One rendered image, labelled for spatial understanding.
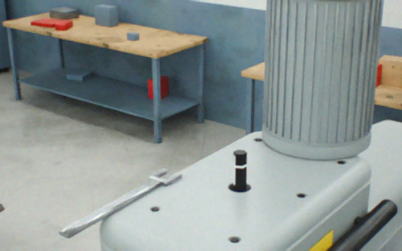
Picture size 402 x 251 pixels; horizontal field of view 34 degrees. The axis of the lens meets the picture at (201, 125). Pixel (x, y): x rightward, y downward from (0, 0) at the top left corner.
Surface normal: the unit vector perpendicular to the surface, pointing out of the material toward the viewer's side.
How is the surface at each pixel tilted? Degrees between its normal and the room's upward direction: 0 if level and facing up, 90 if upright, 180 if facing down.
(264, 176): 0
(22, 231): 0
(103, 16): 90
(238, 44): 90
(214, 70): 90
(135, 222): 0
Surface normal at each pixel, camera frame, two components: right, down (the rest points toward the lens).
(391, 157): 0.00, -0.93
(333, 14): -0.02, 0.37
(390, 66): -0.48, 0.32
